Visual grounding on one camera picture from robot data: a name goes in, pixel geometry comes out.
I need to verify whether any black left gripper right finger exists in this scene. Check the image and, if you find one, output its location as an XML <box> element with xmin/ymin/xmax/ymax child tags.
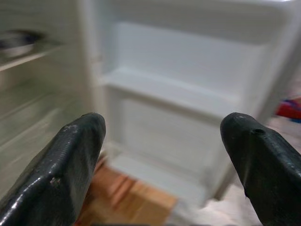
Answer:
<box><xmin>220</xmin><ymin>112</ymin><xmax>301</xmax><ymax>226</ymax></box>

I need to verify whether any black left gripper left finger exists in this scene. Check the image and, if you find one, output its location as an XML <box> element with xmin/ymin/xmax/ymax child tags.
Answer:
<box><xmin>0</xmin><ymin>112</ymin><xmax>106</xmax><ymax>226</ymax></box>

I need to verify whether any grey fridge door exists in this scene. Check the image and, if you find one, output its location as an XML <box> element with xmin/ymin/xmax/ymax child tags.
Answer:
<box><xmin>79</xmin><ymin>0</ymin><xmax>301</xmax><ymax>207</ymax></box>

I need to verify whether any flat brown cardboard sheet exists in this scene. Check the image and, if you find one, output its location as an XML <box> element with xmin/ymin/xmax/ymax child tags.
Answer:
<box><xmin>77</xmin><ymin>162</ymin><xmax>178</xmax><ymax>226</ymax></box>

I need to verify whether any dark metal bowl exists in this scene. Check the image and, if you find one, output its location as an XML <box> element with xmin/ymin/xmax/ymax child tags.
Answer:
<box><xmin>0</xmin><ymin>28</ymin><xmax>47</xmax><ymax>57</ymax></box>

